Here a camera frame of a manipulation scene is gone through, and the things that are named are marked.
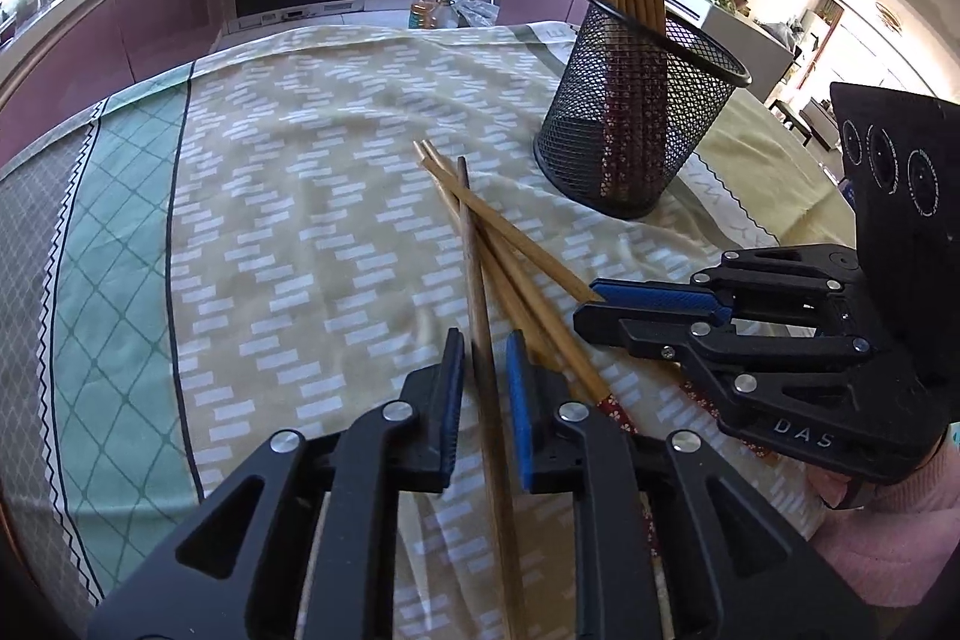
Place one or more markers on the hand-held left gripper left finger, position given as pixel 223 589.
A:
pixel 452 415

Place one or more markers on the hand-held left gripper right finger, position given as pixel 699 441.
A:
pixel 529 415

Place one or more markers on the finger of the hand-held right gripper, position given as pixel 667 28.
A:
pixel 660 299
pixel 645 332

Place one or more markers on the light wooden chopstick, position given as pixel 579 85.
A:
pixel 577 370
pixel 525 291
pixel 525 239

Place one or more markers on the dark brown wooden chopstick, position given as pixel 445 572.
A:
pixel 480 310

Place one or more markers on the black mesh utensil holder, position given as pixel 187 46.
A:
pixel 637 123

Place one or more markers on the patterned tablecloth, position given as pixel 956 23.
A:
pixel 300 235

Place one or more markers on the crumpled plastic bag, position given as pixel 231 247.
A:
pixel 478 12

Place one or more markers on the yellow cooking oil bottle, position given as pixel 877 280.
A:
pixel 421 14

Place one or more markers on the pink sink base cabinets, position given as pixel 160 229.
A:
pixel 112 25

